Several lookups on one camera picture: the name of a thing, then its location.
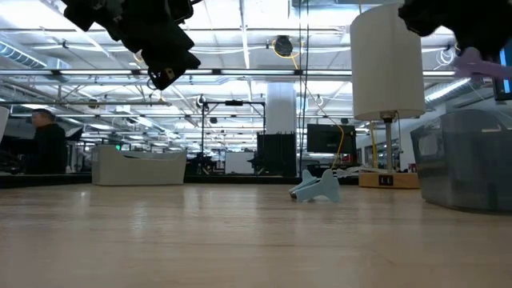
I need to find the yellow hanging cable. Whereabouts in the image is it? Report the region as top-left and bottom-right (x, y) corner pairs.
(306, 86), (346, 170)

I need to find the black table frame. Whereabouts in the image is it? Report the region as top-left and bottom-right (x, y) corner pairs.
(0, 172), (361, 190)

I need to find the ceiling cable reel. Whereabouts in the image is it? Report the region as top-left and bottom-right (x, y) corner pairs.
(274, 34), (295, 57)

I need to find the grey plastic bin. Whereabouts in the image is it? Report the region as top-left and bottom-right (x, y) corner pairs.
(90, 144), (189, 186)

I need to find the white plastic bin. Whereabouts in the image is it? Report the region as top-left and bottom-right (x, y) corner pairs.
(0, 106), (10, 143)

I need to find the computer monitor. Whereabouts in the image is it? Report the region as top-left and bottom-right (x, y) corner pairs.
(492, 42), (512, 102)

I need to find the black background monitor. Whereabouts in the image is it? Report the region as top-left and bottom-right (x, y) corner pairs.
(306, 123), (357, 154)

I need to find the black cabinet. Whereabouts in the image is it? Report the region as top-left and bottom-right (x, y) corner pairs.
(255, 133), (298, 178)

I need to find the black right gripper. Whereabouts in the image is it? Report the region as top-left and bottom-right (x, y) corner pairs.
(398, 0), (512, 61)

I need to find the smoky transparent plastic bin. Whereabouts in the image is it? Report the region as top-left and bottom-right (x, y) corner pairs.
(410, 108), (512, 213)

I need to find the table lamp white shade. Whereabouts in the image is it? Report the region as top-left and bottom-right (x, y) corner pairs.
(350, 3), (426, 190)

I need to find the black overhead rig frame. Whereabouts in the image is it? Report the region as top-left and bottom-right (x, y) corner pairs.
(201, 99), (267, 177)

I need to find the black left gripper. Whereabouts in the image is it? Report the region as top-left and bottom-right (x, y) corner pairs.
(131, 19), (201, 91)

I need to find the light blue staple remover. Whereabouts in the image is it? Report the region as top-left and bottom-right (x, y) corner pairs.
(288, 169), (342, 203)

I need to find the person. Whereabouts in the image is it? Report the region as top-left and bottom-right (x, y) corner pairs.
(24, 108), (68, 175)

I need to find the white board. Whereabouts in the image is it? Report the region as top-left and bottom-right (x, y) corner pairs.
(224, 151), (255, 175)

